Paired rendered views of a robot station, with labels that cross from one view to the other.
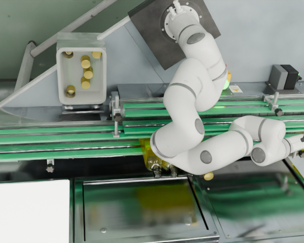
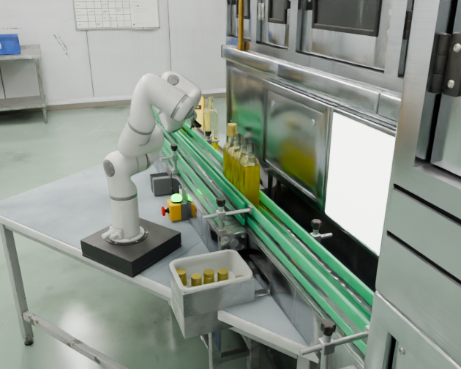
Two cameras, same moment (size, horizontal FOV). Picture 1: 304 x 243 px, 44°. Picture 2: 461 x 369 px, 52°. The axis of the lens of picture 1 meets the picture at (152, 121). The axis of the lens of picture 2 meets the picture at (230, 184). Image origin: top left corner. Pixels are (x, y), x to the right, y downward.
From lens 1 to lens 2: 1.27 m
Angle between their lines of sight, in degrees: 50
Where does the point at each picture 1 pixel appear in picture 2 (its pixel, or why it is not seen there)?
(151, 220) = (287, 118)
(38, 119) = (284, 283)
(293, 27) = not seen: hidden behind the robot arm
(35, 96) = (271, 319)
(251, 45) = (141, 209)
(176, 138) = (156, 83)
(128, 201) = (295, 151)
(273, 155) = not seen: hidden behind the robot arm
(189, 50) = (117, 162)
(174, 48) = (154, 232)
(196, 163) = (184, 86)
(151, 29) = (139, 247)
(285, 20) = not seen: hidden behind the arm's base
